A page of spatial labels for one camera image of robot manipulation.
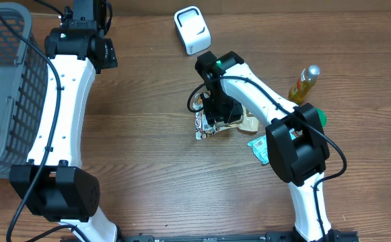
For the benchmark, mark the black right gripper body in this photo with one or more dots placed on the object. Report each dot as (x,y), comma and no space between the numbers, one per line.
(224,107)

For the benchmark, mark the teal white large packet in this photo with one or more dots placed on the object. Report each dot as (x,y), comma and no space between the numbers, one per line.
(259,149)

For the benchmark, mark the green lid white jar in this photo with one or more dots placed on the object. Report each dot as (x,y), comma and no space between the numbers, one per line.
(322,116)

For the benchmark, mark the grey plastic shopping basket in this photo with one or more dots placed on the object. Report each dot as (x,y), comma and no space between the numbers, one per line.
(23,84)

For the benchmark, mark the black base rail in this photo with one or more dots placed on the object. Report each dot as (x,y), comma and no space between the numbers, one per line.
(212,238)

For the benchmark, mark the brown snack package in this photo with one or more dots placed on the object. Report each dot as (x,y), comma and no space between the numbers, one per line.
(247,123)

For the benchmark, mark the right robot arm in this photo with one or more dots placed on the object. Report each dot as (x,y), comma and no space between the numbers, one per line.
(297,147)

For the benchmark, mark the yellow bottle with silver cap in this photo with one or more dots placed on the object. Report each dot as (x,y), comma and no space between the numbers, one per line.
(306,81)

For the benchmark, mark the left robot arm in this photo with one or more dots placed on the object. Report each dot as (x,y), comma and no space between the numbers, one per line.
(52,183)

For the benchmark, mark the white barcode scanner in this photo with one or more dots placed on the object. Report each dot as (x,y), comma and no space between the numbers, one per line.
(192,29)

